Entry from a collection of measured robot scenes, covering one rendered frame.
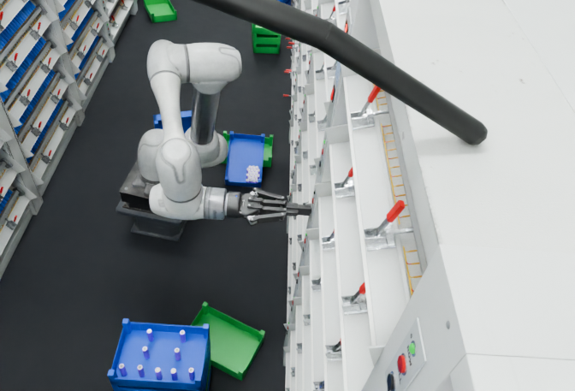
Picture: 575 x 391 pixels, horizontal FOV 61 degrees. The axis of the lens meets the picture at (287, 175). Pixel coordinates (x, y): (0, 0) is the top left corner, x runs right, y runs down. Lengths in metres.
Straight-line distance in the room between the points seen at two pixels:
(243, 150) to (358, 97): 1.90
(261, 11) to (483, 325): 0.29
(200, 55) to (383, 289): 1.21
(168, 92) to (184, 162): 0.46
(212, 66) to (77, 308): 1.26
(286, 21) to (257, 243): 2.12
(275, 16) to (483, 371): 0.31
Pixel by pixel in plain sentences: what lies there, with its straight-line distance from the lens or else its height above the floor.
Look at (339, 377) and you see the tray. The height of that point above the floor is 1.08.
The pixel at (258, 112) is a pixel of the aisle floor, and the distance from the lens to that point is 3.23.
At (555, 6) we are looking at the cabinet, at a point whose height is 1.70.
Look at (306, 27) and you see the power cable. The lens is 0.42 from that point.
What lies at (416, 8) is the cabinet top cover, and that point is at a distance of 0.76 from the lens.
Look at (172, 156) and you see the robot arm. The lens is 1.19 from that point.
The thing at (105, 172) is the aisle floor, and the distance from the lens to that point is 2.89.
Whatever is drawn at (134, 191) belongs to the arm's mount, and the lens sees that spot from 2.33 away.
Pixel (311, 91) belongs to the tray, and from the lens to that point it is 1.91.
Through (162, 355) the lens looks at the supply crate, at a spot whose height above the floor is 0.32.
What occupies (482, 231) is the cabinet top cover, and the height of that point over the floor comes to 1.70.
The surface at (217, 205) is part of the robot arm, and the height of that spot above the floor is 0.99.
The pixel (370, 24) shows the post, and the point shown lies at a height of 1.57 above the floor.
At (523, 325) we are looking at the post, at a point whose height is 1.70.
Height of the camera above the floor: 2.01
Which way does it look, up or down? 45 degrees down
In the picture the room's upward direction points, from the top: 8 degrees clockwise
